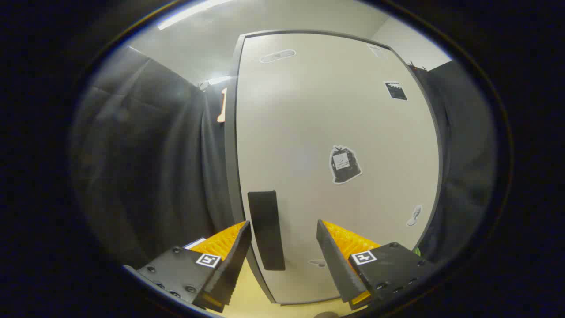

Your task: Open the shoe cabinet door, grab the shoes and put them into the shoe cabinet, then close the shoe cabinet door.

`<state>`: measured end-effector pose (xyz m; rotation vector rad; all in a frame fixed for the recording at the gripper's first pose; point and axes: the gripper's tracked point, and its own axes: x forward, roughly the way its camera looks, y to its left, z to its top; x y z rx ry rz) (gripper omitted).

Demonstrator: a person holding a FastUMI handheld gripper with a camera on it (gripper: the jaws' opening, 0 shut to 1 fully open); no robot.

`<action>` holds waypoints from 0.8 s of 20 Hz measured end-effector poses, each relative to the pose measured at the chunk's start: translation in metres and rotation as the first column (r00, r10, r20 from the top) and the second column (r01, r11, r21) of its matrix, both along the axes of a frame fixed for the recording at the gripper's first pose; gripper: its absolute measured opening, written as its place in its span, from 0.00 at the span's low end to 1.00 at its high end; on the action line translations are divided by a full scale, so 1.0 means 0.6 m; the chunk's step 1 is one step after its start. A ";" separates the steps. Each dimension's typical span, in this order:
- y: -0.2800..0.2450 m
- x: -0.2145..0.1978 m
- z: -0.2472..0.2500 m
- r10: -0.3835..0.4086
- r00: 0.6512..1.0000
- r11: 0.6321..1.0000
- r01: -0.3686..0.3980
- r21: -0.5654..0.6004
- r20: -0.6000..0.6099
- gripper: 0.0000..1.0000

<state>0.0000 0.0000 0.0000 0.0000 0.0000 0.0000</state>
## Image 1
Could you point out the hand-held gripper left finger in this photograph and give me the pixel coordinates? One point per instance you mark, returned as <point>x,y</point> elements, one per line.
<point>234,265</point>

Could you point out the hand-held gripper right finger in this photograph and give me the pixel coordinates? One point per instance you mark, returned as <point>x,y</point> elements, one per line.
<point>337,265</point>

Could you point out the grey shoe cabinet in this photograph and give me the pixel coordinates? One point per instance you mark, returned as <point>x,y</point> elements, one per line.
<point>229,154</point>

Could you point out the white shoe cabinet door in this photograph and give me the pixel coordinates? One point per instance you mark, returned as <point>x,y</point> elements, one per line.
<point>309,110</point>

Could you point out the white cover book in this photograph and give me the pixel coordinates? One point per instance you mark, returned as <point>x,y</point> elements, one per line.
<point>195,243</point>

